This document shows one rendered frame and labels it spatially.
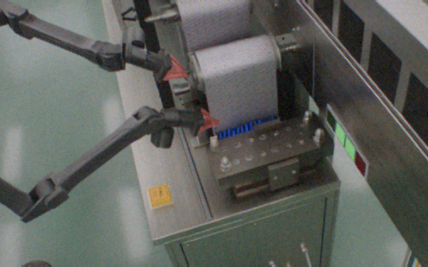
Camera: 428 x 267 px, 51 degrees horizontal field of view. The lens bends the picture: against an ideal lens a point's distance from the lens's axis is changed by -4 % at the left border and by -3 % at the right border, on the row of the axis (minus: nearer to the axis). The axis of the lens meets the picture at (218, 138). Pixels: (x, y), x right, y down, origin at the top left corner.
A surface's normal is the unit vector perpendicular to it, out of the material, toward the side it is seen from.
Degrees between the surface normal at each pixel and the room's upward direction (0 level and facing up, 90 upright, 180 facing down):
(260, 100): 90
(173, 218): 0
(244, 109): 90
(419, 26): 0
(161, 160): 0
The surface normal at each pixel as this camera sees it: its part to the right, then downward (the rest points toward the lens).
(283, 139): -0.12, -0.68
